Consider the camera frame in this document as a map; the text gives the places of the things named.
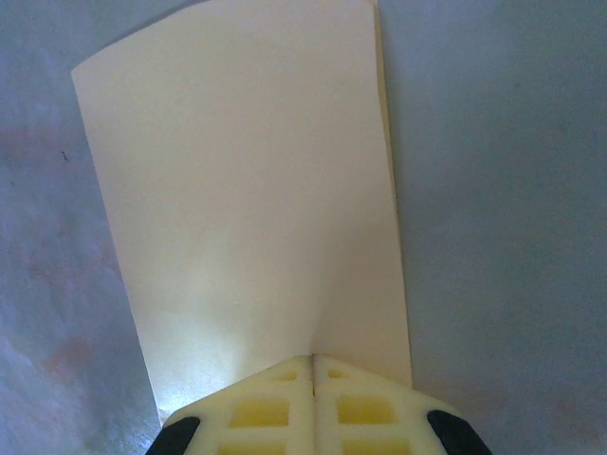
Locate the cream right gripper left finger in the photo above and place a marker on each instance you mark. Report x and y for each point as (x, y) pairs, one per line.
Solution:
(261, 417)

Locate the yellow cloth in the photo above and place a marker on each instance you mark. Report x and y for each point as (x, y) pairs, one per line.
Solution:
(237, 166)

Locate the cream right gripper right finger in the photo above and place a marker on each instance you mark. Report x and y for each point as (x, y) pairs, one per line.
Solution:
(370, 417)

